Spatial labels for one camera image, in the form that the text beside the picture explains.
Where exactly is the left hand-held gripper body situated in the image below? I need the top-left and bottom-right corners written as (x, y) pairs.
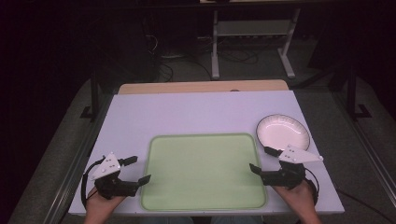
top-left (89, 151), bottom-right (140, 201)

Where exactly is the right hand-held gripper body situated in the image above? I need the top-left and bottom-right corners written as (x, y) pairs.
top-left (261, 144), bottom-right (324, 191)

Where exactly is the white plate with dark rim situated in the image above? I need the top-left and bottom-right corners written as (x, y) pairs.
top-left (255, 113), bottom-right (312, 152)

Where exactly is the person's left hand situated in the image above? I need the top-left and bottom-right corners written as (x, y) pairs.
top-left (84, 187), bottom-right (127, 217)

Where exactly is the person's right hand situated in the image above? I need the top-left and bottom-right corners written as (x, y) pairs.
top-left (273, 180), bottom-right (318, 217)

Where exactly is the light green mat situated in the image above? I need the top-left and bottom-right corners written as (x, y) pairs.
top-left (140, 133), bottom-right (268, 213)

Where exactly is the black stand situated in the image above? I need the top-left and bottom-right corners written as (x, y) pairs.
top-left (79, 70), bottom-right (101, 122)
top-left (346, 64), bottom-right (374, 121)

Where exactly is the wooden table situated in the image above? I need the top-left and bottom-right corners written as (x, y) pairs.
top-left (118, 78), bottom-right (290, 95)

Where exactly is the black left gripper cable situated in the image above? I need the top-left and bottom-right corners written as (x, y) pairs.
top-left (80, 157), bottom-right (106, 210)

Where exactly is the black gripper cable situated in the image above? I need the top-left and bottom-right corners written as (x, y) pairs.
top-left (304, 167), bottom-right (320, 207)
top-left (80, 157), bottom-right (106, 210)

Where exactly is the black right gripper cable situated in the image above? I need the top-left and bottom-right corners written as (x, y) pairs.
top-left (304, 167), bottom-right (320, 207)

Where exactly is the metal frame rail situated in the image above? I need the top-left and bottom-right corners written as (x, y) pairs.
top-left (332, 92), bottom-right (396, 200)
top-left (42, 92), bottom-right (114, 224)

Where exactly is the black floor cable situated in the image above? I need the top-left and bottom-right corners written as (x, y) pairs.
top-left (158, 55), bottom-right (213, 83)
top-left (335, 188), bottom-right (396, 224)
top-left (218, 47), bottom-right (260, 65)

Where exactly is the white metal desk frame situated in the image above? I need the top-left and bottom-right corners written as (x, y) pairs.
top-left (210, 7), bottom-right (302, 80)

